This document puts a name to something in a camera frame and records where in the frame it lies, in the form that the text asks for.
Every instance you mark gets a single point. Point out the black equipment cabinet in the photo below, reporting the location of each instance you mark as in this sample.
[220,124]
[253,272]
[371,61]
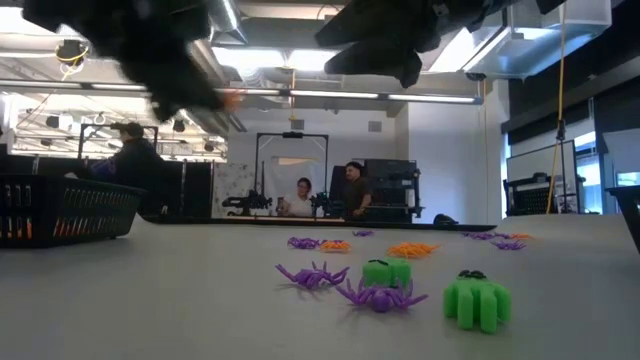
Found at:
[395,187]

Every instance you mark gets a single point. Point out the gray wall vent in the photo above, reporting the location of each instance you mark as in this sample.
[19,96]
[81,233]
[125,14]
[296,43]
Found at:
[375,126]
[297,124]

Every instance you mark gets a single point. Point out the black background robot arm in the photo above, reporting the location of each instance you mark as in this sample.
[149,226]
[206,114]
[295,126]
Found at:
[247,202]
[320,202]

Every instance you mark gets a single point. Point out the black rig frame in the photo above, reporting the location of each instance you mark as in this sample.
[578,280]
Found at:
[256,170]

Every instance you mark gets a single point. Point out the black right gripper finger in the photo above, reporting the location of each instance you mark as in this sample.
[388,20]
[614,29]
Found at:
[380,62]
[385,22]

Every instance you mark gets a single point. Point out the black crate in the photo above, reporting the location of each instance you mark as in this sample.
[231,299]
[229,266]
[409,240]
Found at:
[527,197]

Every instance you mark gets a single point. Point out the small black dome object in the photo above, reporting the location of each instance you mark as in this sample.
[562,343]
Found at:
[444,219]

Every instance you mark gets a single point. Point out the purple plastic spider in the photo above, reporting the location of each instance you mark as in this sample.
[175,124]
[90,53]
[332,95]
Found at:
[367,232]
[312,276]
[508,245]
[302,243]
[496,234]
[474,234]
[487,236]
[381,299]
[360,233]

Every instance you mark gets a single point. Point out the black tripod stand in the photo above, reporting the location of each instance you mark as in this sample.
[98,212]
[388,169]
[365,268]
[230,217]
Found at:
[561,165]

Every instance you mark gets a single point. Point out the black low partition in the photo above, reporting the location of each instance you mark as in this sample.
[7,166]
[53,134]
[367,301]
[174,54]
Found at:
[30,167]

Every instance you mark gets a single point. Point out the silver round ventilation duct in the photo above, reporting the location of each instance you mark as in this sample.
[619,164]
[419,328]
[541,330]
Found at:
[225,25]

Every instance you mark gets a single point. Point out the white board panel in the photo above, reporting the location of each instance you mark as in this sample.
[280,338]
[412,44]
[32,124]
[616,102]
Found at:
[542,162]

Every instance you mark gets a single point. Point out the black ceiling device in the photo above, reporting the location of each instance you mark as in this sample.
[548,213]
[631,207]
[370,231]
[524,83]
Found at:
[71,52]

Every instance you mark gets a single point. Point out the black plastic basket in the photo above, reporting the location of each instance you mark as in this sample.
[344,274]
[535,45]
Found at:
[629,215]
[60,210]

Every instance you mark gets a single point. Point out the person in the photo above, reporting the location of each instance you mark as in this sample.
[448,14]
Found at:
[357,190]
[300,197]
[132,165]

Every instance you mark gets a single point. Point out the black table frame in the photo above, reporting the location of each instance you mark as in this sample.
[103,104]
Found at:
[300,223]

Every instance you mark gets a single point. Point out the long white light bar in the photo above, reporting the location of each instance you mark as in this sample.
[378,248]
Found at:
[325,94]

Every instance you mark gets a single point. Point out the black partition panel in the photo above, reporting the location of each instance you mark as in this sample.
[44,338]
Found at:
[190,190]

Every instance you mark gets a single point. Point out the green skeleton figure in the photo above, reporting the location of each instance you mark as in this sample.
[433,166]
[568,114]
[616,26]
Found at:
[476,304]
[387,272]

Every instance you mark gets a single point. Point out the white curtain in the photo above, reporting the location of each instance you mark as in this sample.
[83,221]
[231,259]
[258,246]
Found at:
[292,170]

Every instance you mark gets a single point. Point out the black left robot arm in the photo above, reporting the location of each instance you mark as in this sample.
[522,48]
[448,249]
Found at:
[100,25]

